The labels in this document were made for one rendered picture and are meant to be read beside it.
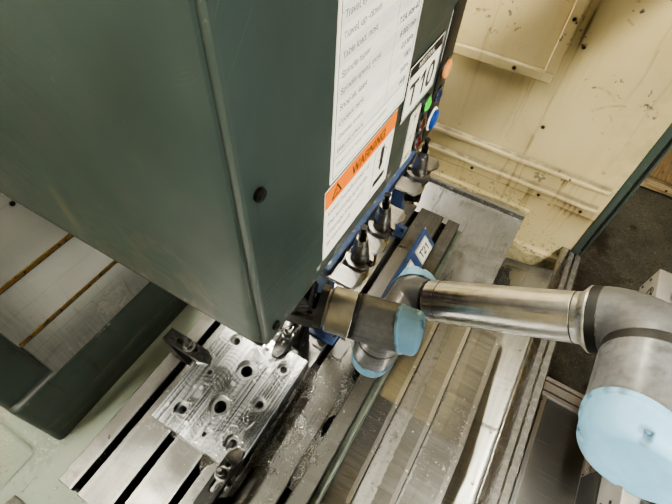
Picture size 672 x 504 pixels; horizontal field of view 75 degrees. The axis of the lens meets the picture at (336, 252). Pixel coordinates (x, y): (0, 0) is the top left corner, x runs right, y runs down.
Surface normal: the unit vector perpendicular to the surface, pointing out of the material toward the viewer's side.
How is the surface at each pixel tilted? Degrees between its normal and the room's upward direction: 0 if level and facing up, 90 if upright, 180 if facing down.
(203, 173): 90
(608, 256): 0
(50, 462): 0
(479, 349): 8
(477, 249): 24
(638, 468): 86
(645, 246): 0
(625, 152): 90
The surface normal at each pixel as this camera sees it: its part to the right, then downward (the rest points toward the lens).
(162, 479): 0.05, -0.60
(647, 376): -0.37, -0.75
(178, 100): -0.50, 0.68
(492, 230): -0.16, -0.26
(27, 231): 0.86, 0.44
